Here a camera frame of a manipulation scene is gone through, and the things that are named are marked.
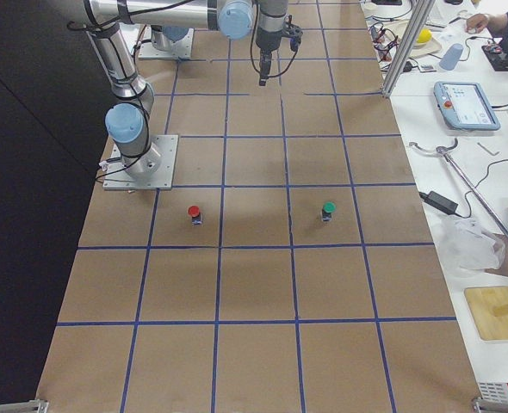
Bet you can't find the metal reacher grabber tool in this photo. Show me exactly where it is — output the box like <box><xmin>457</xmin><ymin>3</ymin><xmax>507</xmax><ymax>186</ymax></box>
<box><xmin>408</xmin><ymin>138</ymin><xmax>508</xmax><ymax>240</ymax></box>

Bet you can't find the beige tray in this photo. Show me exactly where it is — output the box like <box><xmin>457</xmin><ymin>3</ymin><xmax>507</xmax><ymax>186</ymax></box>
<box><xmin>384</xmin><ymin>21</ymin><xmax>443</xmax><ymax>58</ymax></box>

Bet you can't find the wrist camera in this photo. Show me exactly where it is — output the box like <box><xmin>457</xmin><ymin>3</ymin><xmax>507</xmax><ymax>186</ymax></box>
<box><xmin>282</xmin><ymin>20</ymin><xmax>303</xmax><ymax>52</ymax></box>

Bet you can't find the red push button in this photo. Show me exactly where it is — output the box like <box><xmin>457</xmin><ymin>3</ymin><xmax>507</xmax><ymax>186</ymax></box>
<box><xmin>188</xmin><ymin>205</ymin><xmax>203</xmax><ymax>225</ymax></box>

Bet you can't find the clear plastic bag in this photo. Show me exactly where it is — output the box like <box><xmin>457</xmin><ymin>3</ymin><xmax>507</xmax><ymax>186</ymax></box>
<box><xmin>439</xmin><ymin>217</ymin><xmax>505</xmax><ymax>270</ymax></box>

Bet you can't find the black power adapter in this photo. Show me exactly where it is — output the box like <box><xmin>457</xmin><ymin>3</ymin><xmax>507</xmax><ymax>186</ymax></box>
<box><xmin>423</xmin><ymin>191</ymin><xmax>458</xmax><ymax>215</ymax></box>

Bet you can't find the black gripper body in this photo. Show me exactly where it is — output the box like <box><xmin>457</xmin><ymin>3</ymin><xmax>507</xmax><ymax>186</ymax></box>
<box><xmin>256</xmin><ymin>37</ymin><xmax>281</xmax><ymax>71</ymax></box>

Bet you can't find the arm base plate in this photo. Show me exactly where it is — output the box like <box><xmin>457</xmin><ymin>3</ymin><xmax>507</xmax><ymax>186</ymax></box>
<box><xmin>102</xmin><ymin>134</ymin><xmax>179</xmax><ymax>190</ymax></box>
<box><xmin>137</xmin><ymin>26</ymin><xmax>195</xmax><ymax>60</ymax></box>

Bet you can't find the wooden cutting board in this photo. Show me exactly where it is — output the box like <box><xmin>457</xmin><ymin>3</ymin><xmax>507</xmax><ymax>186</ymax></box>
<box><xmin>464</xmin><ymin>287</ymin><xmax>508</xmax><ymax>342</ymax></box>

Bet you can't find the aluminium frame post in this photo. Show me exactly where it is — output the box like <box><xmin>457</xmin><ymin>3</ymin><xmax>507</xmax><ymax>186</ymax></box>
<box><xmin>381</xmin><ymin>0</ymin><xmax>435</xmax><ymax>98</ymax></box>

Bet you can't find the green push button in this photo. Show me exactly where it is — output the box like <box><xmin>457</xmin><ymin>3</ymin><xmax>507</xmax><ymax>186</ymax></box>
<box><xmin>321</xmin><ymin>201</ymin><xmax>336</xmax><ymax>222</ymax></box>

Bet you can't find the blue plastic cup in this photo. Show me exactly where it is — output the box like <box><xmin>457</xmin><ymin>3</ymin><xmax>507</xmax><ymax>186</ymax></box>
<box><xmin>438</xmin><ymin>43</ymin><xmax>464</xmax><ymax>71</ymax></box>

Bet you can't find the person's hand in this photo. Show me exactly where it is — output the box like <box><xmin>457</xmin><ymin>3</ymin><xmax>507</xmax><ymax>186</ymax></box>
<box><xmin>466</xmin><ymin>14</ymin><xmax>490</xmax><ymax>34</ymax></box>

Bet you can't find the yellow fruit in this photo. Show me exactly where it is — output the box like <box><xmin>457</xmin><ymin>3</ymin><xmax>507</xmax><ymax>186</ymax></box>
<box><xmin>416</xmin><ymin>28</ymin><xmax>432</xmax><ymax>45</ymax></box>

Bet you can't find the blue teach pendant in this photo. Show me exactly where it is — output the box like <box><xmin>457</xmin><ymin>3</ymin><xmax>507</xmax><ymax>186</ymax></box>
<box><xmin>433</xmin><ymin>82</ymin><xmax>500</xmax><ymax>132</ymax></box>

